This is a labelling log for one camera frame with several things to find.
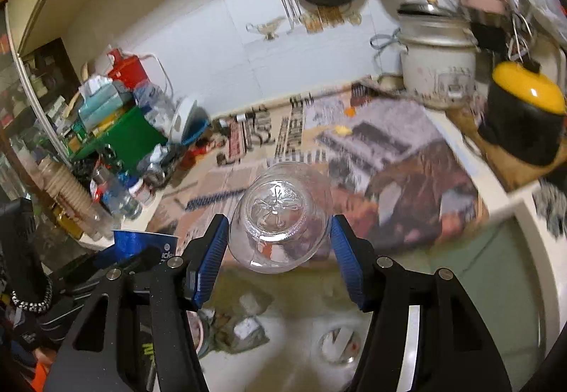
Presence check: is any blue paper cup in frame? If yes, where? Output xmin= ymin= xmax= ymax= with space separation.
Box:
xmin=112 ymin=229 xmax=177 ymax=264

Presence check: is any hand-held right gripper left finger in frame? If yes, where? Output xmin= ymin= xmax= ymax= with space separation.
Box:
xmin=42 ymin=214 xmax=231 ymax=392

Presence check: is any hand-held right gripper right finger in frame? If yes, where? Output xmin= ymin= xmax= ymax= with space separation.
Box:
xmin=330 ymin=214 xmax=515 ymax=392

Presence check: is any white medicine bottle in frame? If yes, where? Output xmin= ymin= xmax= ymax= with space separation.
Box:
xmin=128 ymin=178 xmax=156 ymax=204

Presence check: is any dark patterned knife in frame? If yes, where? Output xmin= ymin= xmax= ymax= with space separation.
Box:
xmin=185 ymin=191 xmax=249 ymax=212

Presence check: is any newspaper sheet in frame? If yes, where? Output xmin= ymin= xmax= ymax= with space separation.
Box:
xmin=148 ymin=82 xmax=490 ymax=262

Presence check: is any blue bowl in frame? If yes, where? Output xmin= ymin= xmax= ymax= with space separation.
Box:
xmin=181 ymin=118 xmax=212 ymax=149

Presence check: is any black pot with yellow lid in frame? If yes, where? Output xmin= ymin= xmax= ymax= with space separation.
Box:
xmin=477 ymin=60 xmax=567 ymax=167

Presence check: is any grey plastic bag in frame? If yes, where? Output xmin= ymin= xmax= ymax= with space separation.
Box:
xmin=213 ymin=314 xmax=269 ymax=353

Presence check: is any pink utensil holder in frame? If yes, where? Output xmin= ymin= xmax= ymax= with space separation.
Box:
xmin=456 ymin=0 xmax=510 ymax=16

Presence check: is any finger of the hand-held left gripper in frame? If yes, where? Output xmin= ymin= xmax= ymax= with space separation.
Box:
xmin=55 ymin=244 xmax=162 ymax=289

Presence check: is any grey cloth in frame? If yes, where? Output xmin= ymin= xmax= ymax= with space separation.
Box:
xmin=532 ymin=180 xmax=567 ymax=238

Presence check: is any clear water bottle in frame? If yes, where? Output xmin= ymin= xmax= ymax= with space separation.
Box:
xmin=91 ymin=171 xmax=142 ymax=220

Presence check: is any clear plastic jar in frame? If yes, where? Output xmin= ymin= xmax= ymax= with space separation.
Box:
xmin=228 ymin=161 xmax=334 ymax=274

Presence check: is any dark display cabinet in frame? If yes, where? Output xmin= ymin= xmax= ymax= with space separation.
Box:
xmin=0 ymin=0 xmax=85 ymax=207

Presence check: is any stack of paper cups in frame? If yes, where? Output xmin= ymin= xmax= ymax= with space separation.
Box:
xmin=38 ymin=159 xmax=105 ymax=240

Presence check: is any teal tissue box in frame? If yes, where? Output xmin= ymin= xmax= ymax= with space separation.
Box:
xmin=79 ymin=78 xmax=134 ymax=131

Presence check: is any black white braided cord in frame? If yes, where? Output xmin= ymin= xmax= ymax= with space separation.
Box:
xmin=11 ymin=286 xmax=51 ymax=314

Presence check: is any green plastic box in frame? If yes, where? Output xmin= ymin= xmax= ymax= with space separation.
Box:
xmin=66 ymin=106 xmax=169 ymax=163

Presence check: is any white plate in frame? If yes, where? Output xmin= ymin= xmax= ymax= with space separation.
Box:
xmin=168 ymin=96 xmax=200 ymax=145

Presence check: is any white rice cooker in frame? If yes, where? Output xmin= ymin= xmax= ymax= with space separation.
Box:
xmin=396 ymin=1 xmax=479 ymax=103

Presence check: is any wooden cutting board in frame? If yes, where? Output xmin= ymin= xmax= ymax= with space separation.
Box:
xmin=445 ymin=106 xmax=567 ymax=193

